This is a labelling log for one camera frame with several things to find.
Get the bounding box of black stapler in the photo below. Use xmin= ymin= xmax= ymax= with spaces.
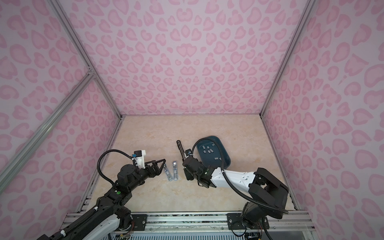
xmin=177 ymin=140 xmax=186 ymax=162

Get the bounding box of teal plastic tray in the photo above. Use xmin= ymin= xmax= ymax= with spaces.
xmin=195 ymin=136 xmax=231 ymax=169

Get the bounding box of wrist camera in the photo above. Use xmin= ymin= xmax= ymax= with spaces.
xmin=184 ymin=149 xmax=194 ymax=159
xmin=132 ymin=150 xmax=146 ymax=169

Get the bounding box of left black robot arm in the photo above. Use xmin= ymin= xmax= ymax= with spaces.
xmin=39 ymin=159 xmax=166 ymax=240

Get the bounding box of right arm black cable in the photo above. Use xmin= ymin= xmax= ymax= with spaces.
xmin=191 ymin=137 xmax=289 ymax=214

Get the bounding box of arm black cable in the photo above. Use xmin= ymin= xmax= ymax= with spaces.
xmin=191 ymin=137 xmax=289 ymax=214
xmin=96 ymin=149 xmax=134 ymax=185

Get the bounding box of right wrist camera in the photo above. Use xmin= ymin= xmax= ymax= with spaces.
xmin=184 ymin=149 xmax=194 ymax=159

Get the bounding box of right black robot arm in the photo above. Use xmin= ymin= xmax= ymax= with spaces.
xmin=183 ymin=156 xmax=289 ymax=229

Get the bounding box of light blue mini stapler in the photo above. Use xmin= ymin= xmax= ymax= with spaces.
xmin=173 ymin=162 xmax=179 ymax=181
xmin=163 ymin=164 xmax=174 ymax=181

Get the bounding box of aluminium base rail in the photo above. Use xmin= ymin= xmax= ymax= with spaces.
xmin=55 ymin=211 xmax=319 ymax=240

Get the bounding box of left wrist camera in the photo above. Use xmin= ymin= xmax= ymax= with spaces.
xmin=132 ymin=150 xmax=146 ymax=169

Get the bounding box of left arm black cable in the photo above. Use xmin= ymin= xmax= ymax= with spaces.
xmin=96 ymin=149 xmax=134 ymax=185

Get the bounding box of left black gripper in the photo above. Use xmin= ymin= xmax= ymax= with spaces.
xmin=128 ymin=158 xmax=166 ymax=193

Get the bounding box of aluminium frame strut left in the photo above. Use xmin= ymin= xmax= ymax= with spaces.
xmin=1 ymin=70 xmax=95 ymax=193

